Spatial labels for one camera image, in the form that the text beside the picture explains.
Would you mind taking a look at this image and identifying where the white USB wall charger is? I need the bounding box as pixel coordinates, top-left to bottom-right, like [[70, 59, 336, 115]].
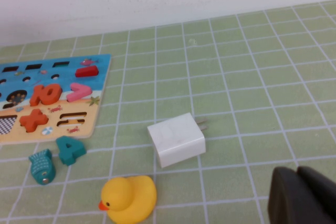
[[146, 112, 208, 169]]

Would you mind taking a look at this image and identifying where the green checkered tablecloth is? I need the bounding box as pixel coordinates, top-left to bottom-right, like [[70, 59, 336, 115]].
[[0, 0, 336, 224]]

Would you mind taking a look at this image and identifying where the red rectangle minus piece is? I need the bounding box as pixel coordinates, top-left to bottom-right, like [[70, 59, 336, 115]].
[[75, 66, 100, 78]]

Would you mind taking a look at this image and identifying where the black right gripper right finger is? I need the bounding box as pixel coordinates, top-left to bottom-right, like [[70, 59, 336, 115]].
[[297, 166, 336, 224]]

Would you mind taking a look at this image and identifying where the wooden number shape puzzle board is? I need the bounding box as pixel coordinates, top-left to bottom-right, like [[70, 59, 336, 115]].
[[0, 54, 112, 145]]

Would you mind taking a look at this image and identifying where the pink greater-than sign piece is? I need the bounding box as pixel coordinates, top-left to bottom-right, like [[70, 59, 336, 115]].
[[66, 82, 93, 103]]

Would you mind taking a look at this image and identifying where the yellow rubber duck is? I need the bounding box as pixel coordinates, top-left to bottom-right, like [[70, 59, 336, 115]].
[[98, 175, 158, 224]]

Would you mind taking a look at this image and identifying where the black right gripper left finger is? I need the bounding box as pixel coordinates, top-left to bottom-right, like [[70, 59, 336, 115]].
[[267, 166, 334, 224]]

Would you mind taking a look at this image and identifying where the teal number four piece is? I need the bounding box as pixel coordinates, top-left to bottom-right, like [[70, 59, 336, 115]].
[[55, 136, 87, 167]]

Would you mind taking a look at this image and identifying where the orange number ten piece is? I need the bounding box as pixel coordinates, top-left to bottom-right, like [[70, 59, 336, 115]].
[[29, 83, 63, 106]]

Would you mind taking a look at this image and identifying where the orange plus sign piece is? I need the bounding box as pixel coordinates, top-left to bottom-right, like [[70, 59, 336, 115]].
[[19, 108, 50, 133]]

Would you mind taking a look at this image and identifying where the teal wooden fish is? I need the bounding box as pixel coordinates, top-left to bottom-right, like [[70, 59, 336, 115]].
[[28, 148, 57, 186]]

